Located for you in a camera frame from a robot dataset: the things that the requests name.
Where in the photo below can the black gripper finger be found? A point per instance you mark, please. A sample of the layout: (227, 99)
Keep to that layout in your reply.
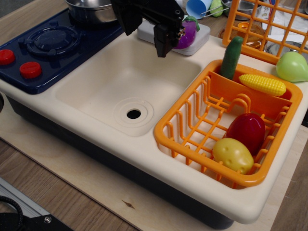
(163, 39)
(178, 36)

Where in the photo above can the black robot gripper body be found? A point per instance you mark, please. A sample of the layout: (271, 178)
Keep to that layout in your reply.
(130, 14)

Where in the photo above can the purple toy eggplant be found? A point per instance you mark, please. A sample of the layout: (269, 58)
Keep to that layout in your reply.
(188, 33)

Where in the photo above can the silver metal pan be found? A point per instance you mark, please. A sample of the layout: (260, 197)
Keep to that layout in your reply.
(91, 11)

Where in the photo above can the grey faucet base block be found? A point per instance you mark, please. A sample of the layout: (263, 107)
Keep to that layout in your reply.
(146, 32)

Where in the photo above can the blue plastic cup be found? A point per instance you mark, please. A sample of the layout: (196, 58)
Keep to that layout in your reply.
(197, 8)

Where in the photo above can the green fuzzy toy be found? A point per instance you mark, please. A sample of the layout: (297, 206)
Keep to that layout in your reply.
(216, 8)

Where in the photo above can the green toy cucumber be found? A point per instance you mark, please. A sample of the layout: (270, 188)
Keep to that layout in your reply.
(231, 58)

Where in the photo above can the silver metal bowl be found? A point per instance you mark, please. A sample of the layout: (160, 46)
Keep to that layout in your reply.
(244, 6)

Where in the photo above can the orange translucent plastic item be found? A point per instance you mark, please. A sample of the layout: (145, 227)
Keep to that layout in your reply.
(253, 40)

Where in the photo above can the cream toy kitchen sink unit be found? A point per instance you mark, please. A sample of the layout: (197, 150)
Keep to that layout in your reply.
(115, 99)

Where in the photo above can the orange plastic grid rack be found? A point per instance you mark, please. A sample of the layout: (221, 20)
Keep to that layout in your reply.
(269, 23)

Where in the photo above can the dark blue toy stove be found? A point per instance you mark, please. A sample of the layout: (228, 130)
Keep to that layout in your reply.
(59, 44)

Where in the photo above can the yellow toy corn cob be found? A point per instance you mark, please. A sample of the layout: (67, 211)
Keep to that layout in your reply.
(263, 84)

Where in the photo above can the orange dish drying basket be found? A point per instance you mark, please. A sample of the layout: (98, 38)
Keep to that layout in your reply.
(202, 115)

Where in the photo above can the red stove knob right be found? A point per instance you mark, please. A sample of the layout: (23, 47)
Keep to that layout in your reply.
(30, 70)

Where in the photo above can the red stove knob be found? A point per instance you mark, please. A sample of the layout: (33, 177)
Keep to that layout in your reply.
(30, 70)
(6, 57)

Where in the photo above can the light green toy pear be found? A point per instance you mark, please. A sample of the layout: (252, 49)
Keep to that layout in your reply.
(292, 67)

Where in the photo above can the dark red toy pepper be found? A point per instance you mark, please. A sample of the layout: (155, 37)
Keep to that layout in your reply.
(249, 129)

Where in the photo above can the yellow toy potato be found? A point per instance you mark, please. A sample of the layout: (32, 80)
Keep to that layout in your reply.
(233, 154)

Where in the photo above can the red stove knob left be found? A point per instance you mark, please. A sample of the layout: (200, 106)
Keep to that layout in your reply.
(6, 57)

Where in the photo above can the aluminium frame rail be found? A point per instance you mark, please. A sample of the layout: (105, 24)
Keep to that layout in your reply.
(28, 206)

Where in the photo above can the black mount with screw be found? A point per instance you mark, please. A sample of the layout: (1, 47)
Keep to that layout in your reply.
(43, 223)

